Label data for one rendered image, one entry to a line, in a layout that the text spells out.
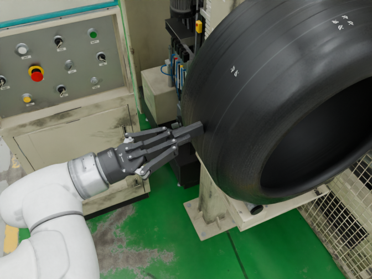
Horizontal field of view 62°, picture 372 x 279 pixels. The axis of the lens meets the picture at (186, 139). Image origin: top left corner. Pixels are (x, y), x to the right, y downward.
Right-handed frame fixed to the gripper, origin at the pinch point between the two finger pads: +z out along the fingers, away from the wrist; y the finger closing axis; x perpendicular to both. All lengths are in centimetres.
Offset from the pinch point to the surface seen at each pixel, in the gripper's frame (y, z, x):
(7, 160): 129, -100, 112
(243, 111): -7.3, 9.7, -8.7
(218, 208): 27, 16, 110
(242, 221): -9.4, 9.2, 41.1
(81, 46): 64, -16, 9
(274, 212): -9, 22, 48
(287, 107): -11.7, 16.4, -10.4
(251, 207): -8.8, 12.7, 35.4
